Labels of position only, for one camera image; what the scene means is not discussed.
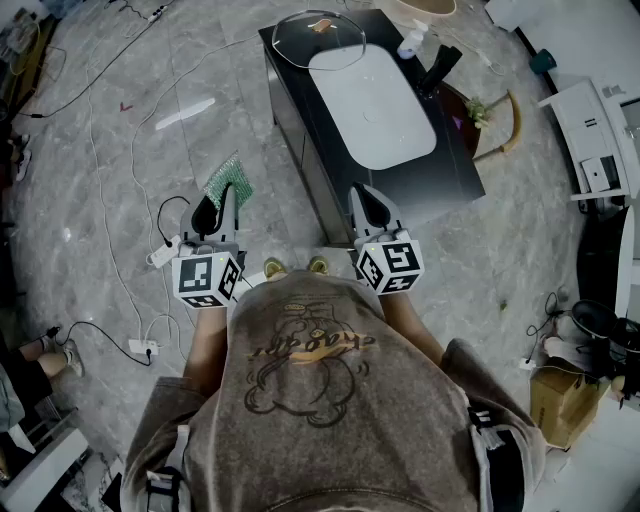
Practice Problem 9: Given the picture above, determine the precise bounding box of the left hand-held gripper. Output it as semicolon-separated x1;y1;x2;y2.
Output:
172;180;249;311

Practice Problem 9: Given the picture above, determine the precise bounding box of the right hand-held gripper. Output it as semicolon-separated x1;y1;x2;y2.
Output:
348;182;426;296

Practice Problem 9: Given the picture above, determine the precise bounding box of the person's left forearm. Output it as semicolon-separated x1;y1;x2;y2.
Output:
182;299;239;401

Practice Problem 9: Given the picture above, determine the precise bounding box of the person's right forearm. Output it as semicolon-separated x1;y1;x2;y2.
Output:
377;289;449;366

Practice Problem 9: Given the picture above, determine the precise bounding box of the black sink counter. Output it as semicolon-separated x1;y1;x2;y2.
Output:
258;8;487;246

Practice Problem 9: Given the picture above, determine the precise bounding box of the white sink basin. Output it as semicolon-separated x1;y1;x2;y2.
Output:
308;43;438;171

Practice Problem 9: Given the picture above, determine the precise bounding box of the wooden chair dark seat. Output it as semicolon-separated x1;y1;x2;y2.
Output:
429;82;524;162

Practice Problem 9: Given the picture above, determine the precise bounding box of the small flowering plant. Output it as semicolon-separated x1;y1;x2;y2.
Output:
463;95;494;130

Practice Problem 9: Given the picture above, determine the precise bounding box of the black faucet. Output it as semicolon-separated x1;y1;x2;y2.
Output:
417;43;464;99

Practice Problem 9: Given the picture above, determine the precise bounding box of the white pump soap bottle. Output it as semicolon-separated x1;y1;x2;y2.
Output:
396;18;430;60

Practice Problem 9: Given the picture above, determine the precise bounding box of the brown printed t-shirt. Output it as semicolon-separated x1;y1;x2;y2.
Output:
119;272;549;512

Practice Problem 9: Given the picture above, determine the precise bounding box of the round white rimmed table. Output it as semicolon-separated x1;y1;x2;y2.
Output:
372;0;459;24

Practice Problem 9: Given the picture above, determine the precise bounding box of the white vanity cabinet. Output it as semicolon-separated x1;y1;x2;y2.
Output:
537;77;640;201

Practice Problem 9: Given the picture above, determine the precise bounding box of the green waste bin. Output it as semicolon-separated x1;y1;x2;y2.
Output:
529;48;558;76

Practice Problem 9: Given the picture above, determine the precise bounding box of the dark green bathtub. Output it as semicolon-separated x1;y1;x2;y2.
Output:
577;204;640;321

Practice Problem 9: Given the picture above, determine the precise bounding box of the black round device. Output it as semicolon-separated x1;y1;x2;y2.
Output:
571;298;621;346

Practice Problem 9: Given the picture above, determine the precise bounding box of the large cardboard box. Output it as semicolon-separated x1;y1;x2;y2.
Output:
529;357;609;451

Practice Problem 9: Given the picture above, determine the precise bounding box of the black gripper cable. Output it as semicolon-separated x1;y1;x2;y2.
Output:
157;195;191;246

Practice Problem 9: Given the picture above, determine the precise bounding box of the grey backpack shoulder strap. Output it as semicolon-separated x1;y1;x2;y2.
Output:
144;424;194;512
464;394;526;512

